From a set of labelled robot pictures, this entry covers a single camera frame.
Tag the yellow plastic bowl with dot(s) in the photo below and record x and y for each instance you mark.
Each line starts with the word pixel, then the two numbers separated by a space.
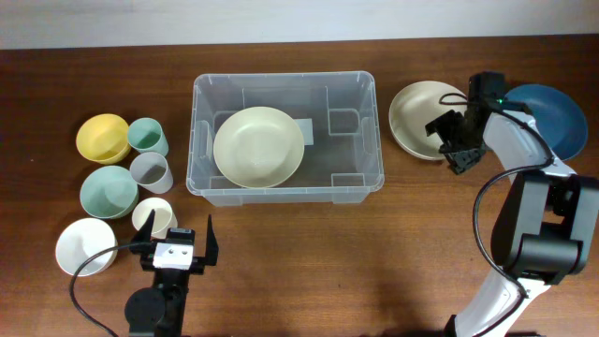
pixel 103 139

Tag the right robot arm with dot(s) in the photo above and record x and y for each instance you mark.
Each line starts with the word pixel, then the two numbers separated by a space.
pixel 544 230

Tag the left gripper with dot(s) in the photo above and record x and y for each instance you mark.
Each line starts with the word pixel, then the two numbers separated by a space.
pixel 211 253

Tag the cream plate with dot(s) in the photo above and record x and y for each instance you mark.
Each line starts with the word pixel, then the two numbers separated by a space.
pixel 258 147
pixel 412 108

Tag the mint green plastic cup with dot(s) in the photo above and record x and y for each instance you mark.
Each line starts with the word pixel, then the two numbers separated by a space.
pixel 146 135

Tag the white label in container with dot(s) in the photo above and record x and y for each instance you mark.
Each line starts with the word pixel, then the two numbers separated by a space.
pixel 306 128

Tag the blue plate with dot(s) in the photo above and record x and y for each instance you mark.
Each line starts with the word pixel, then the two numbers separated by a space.
pixel 559 119

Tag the mint green plastic bowl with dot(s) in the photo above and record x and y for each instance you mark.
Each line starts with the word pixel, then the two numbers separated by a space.
pixel 109 193

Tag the cream plastic cup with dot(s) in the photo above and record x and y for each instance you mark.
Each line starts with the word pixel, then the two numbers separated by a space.
pixel 164 218

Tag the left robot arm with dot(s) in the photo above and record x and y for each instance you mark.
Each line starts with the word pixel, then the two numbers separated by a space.
pixel 158 310

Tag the clear plastic storage container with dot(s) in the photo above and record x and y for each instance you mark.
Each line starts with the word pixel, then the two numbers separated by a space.
pixel 345 163

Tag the grey plastic cup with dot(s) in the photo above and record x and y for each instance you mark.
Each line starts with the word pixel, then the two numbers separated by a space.
pixel 151 171

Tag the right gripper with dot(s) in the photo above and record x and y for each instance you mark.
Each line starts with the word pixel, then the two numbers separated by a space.
pixel 458 161

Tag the white plastic bowl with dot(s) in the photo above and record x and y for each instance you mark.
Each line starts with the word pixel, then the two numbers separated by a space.
pixel 81 240

